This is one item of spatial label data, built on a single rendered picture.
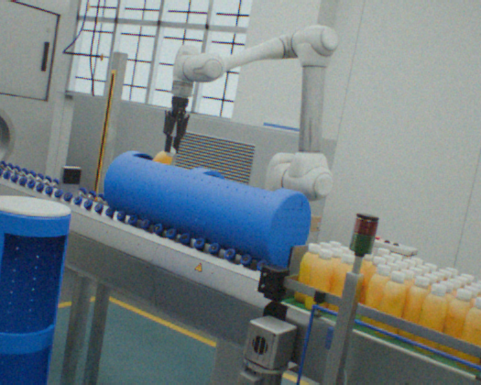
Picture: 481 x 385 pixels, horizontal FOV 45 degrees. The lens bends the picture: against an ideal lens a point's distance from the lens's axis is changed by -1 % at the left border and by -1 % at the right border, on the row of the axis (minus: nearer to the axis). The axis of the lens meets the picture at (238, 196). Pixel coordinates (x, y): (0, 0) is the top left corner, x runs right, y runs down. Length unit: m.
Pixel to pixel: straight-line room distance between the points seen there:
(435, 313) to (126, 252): 1.29
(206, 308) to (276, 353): 0.53
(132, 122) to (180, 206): 2.40
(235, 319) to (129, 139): 2.67
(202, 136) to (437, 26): 2.03
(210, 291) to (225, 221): 0.27
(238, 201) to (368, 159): 2.90
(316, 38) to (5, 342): 1.67
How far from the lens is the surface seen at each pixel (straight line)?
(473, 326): 1.69
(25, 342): 2.12
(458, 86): 4.75
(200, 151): 4.14
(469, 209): 4.67
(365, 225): 1.54
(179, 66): 2.42
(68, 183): 2.96
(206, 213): 2.15
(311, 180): 2.50
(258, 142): 3.88
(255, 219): 2.02
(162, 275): 2.34
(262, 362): 1.80
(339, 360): 1.64
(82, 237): 2.68
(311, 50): 2.56
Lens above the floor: 1.43
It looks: 7 degrees down
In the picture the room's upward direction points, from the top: 10 degrees clockwise
